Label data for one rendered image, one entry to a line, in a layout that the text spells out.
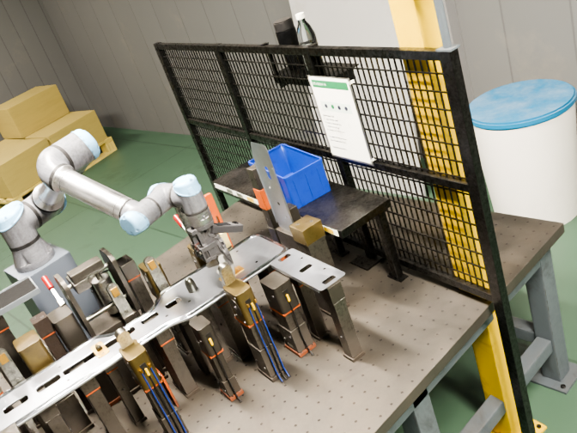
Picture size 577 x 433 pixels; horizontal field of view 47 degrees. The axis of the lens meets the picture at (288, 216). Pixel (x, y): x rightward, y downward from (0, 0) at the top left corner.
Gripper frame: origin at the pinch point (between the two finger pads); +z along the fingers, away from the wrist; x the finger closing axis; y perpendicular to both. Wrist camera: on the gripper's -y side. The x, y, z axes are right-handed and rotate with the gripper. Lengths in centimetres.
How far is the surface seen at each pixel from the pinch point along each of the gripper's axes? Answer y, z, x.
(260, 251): -13.5, 1.5, -2.2
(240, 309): 8.3, 2.2, 19.4
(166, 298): 20.4, 1.6, -9.7
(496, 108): -186, 34, -49
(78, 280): 40.4, -14.8, -20.8
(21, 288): 55, -14, -40
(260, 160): -26.6, -26.1, -5.1
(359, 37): -190, -3, -151
